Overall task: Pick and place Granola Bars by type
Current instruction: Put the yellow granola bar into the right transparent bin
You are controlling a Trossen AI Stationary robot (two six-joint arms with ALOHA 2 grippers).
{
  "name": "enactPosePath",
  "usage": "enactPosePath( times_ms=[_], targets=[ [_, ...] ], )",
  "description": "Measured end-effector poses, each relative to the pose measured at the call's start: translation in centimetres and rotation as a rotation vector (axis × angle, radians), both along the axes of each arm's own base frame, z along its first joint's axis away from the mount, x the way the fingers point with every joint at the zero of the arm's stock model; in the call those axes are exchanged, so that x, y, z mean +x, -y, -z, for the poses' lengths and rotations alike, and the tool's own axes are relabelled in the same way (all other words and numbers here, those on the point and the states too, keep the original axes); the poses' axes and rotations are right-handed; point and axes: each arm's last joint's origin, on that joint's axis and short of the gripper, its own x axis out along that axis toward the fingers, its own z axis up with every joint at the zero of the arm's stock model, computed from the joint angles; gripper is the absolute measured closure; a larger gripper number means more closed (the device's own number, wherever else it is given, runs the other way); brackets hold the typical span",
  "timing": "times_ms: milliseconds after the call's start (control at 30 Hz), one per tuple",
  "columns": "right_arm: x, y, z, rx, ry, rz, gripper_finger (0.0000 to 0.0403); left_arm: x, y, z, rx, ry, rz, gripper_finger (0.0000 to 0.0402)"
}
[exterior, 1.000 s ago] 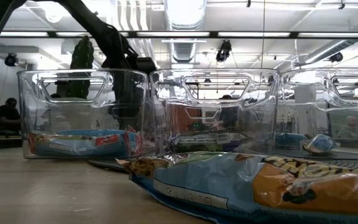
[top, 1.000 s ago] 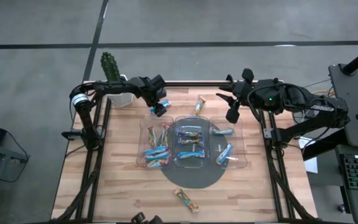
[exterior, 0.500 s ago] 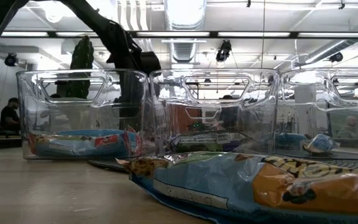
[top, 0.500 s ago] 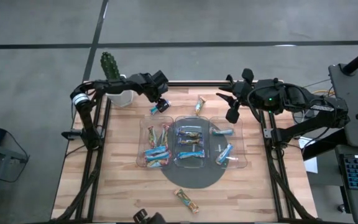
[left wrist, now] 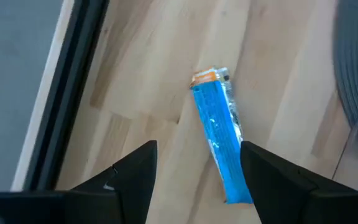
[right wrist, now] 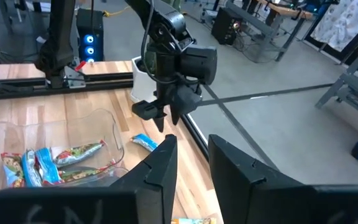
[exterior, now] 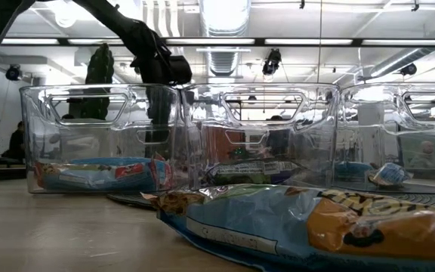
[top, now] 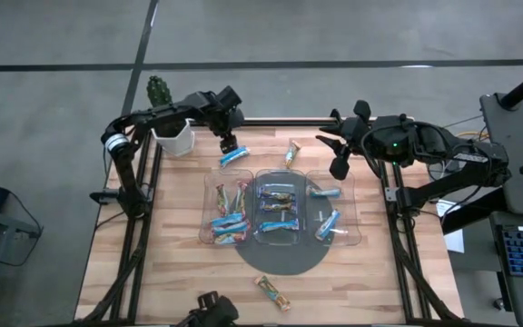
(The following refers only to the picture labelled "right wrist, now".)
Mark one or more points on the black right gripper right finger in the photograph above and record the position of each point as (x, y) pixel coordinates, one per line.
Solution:
(247, 193)

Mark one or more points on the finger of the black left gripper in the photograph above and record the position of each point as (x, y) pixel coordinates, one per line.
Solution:
(175, 117)
(161, 125)

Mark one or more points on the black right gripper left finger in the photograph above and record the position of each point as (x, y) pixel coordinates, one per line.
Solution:
(157, 186)

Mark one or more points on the oatmeal raisin granola bar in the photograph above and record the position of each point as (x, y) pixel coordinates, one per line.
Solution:
(145, 142)

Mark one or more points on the peanut butter granola bar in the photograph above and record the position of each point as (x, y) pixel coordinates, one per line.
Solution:
(194, 221)

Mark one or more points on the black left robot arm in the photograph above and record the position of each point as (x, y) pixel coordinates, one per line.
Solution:
(197, 63)

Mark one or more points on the green cactus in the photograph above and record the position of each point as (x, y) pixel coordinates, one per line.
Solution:
(149, 60)

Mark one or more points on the black computer case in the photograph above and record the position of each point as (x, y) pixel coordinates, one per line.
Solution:
(227, 26)

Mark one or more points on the small red lever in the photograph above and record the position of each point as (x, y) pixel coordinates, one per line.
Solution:
(80, 65)

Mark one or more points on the computer tower with blue lights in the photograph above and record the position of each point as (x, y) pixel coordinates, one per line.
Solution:
(89, 28)

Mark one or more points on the grey desk with wooden top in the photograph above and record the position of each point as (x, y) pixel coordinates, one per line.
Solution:
(353, 84)

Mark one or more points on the patterned white curtain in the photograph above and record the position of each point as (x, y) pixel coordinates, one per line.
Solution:
(340, 21)

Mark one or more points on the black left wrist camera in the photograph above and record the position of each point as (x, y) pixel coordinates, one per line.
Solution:
(145, 110)

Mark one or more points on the silver metal bracket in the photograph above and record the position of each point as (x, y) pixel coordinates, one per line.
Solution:
(73, 77)

